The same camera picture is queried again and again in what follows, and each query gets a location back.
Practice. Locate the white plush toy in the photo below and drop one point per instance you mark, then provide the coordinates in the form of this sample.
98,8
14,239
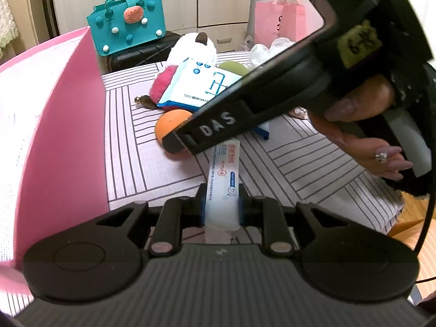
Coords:
194,49

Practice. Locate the black suitcase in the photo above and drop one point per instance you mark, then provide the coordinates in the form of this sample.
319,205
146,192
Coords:
143,56

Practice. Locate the white wardrobe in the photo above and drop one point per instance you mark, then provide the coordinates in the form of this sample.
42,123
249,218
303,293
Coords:
211,3

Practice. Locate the cream knit garment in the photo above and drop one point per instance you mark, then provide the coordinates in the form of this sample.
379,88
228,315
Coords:
6,24

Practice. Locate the pink floral cloth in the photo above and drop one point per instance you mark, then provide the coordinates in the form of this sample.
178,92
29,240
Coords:
299,113

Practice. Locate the person's right hand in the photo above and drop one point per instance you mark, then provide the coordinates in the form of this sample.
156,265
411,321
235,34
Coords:
368,95

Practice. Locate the clear plastic bags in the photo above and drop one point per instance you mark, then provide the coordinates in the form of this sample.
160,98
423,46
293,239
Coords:
262,52

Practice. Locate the white toothpaste tube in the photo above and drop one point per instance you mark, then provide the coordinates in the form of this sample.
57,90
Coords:
223,190

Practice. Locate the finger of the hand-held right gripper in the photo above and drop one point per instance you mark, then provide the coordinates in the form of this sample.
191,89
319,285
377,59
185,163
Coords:
190,136

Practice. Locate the blue white wet wipes pack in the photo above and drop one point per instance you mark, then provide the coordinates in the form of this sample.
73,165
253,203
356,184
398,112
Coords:
190,85

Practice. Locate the pink cardboard box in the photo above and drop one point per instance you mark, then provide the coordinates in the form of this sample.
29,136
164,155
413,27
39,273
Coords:
64,136

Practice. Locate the black vertical frame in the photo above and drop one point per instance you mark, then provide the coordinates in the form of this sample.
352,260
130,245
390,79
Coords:
49,6

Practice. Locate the striped tablecloth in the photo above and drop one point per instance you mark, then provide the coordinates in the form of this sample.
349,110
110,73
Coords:
299,163

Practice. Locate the teal handbag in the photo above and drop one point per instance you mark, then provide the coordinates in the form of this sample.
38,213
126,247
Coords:
127,30

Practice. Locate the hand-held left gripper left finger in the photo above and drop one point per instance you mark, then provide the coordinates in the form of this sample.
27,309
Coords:
201,211

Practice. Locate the orange ball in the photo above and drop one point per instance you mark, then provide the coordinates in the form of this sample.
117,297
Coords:
168,124

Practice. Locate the pink shopping bag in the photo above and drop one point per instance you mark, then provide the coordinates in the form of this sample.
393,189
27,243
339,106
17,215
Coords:
282,20

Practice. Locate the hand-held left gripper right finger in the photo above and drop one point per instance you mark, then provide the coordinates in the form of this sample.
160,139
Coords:
246,211

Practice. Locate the green round object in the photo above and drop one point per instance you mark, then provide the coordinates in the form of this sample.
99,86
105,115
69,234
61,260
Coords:
235,67

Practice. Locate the magenta fuzzy plush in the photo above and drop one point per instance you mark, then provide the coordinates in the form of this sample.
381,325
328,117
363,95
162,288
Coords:
161,83

